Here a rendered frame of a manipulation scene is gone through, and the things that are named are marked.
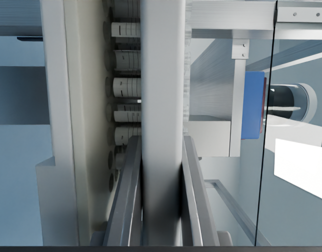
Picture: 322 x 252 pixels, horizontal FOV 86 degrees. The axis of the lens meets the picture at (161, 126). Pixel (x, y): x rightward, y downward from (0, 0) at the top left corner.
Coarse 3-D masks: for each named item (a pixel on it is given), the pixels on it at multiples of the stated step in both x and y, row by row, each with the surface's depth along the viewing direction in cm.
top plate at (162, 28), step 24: (144, 0) 7; (168, 0) 7; (144, 24) 7; (168, 24) 7; (144, 48) 8; (168, 48) 7; (144, 72) 8; (168, 72) 8; (144, 96) 8; (168, 96) 8; (144, 120) 8; (168, 120) 8; (144, 144) 8; (168, 144) 8; (144, 168) 8; (168, 168) 8; (144, 192) 8; (168, 192) 8; (144, 216) 9; (168, 216) 9; (144, 240) 9; (168, 240) 9
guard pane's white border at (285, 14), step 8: (280, 8) 38; (288, 8) 38; (296, 8) 38; (304, 8) 38; (312, 8) 38; (320, 8) 38; (280, 16) 38; (288, 16) 38; (296, 16) 38; (304, 16) 38; (312, 16) 38; (320, 16) 38
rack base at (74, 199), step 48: (48, 0) 7; (96, 0) 10; (48, 48) 7; (96, 48) 10; (48, 96) 9; (96, 96) 10; (96, 144) 10; (48, 192) 8; (96, 192) 10; (48, 240) 9
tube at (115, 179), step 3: (111, 174) 13; (114, 174) 13; (117, 174) 13; (111, 177) 12; (114, 177) 12; (117, 177) 12; (111, 180) 12; (114, 180) 12; (117, 180) 12; (111, 183) 12; (114, 183) 12; (111, 186) 12; (114, 186) 12; (111, 189) 12; (114, 189) 12
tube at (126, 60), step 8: (104, 56) 11; (112, 56) 11; (120, 56) 11; (128, 56) 11; (136, 56) 11; (184, 56) 11; (112, 64) 11; (120, 64) 11; (128, 64) 11; (136, 64) 11; (184, 64) 11
